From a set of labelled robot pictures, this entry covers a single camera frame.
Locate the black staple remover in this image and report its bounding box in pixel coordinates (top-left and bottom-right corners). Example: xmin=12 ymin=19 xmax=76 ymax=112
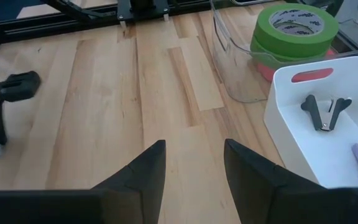
xmin=300 ymin=94 xmax=353 ymax=132

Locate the clear plastic bin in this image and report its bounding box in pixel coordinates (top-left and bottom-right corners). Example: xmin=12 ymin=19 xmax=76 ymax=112
xmin=209 ymin=0 xmax=358 ymax=103

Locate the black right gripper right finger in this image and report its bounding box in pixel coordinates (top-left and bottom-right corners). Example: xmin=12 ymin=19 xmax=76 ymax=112
xmin=224 ymin=139 xmax=358 ymax=224

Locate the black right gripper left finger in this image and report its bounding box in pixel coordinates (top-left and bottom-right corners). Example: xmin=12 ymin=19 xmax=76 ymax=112
xmin=0 ymin=139 xmax=167 ymax=224

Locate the black table frame rail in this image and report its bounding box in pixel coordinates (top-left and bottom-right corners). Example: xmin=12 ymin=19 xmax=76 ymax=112
xmin=0 ymin=0 xmax=213 ymax=74

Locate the green tape roll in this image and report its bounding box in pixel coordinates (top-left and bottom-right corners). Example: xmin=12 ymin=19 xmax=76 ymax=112
xmin=249 ymin=2 xmax=340 ymax=71

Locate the white plastic bin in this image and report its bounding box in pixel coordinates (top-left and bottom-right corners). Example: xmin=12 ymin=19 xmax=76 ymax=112
xmin=263 ymin=55 xmax=358 ymax=189

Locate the pink tape roll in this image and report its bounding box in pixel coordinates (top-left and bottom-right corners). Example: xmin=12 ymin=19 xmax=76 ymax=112
xmin=255 ymin=48 xmax=337 ymax=83

